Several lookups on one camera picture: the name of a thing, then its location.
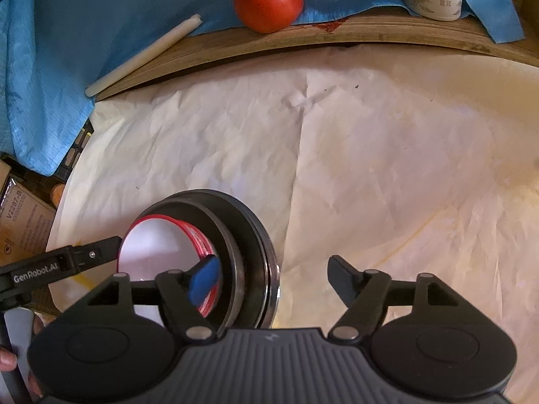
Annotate white red-rimmed bowl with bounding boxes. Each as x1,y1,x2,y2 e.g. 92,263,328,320
116,213,212,320
180,222,222,317

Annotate steel round bowl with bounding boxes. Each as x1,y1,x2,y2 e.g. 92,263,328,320
117,199,246,335

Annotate steel deep plate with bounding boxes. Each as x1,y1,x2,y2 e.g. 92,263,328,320
163,189,282,330

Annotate person's left hand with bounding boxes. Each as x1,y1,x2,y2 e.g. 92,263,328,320
0,314,48,401

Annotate lower Vinda cardboard box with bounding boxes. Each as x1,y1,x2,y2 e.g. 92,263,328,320
0,176,56,266

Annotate black plastic crate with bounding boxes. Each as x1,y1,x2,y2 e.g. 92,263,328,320
53,121,94,183

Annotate cream paper table cover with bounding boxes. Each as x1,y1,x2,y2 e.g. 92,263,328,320
49,45,538,403

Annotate wooden shelf board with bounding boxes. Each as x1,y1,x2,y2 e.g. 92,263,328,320
96,0,538,101

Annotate blue cloth garment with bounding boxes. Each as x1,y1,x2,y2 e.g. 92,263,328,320
1,0,525,176

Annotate white leek stalk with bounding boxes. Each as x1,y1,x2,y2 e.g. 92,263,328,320
85,14,202,98

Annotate red tomato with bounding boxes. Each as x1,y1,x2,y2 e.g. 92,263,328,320
233,0,304,34

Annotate orange wooden handle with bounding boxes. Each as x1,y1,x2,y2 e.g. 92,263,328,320
50,183,65,208

